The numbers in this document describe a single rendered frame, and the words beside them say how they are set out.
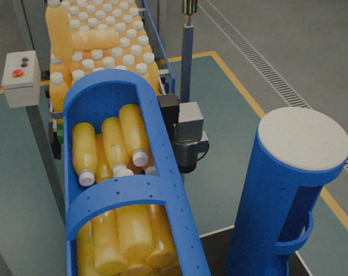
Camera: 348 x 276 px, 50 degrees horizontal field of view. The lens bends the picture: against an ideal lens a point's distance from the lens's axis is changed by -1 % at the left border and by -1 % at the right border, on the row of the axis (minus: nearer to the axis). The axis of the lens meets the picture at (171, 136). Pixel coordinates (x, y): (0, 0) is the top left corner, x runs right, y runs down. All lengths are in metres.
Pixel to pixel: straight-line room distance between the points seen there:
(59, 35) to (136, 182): 0.66
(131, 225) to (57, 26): 0.72
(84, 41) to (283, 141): 0.76
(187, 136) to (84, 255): 0.81
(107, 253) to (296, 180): 0.62
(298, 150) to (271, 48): 2.63
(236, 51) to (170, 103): 2.33
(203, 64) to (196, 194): 1.42
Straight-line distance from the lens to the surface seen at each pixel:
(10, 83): 1.35
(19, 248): 2.24
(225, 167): 2.48
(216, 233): 2.00
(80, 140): 1.09
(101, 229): 0.82
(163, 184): 0.80
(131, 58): 1.37
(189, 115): 1.50
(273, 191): 1.23
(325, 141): 1.24
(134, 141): 1.00
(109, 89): 1.13
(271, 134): 1.20
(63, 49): 1.31
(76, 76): 1.31
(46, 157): 1.68
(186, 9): 1.54
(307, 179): 1.17
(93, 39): 1.41
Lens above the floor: 1.83
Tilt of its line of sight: 44 degrees down
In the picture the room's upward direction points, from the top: 1 degrees clockwise
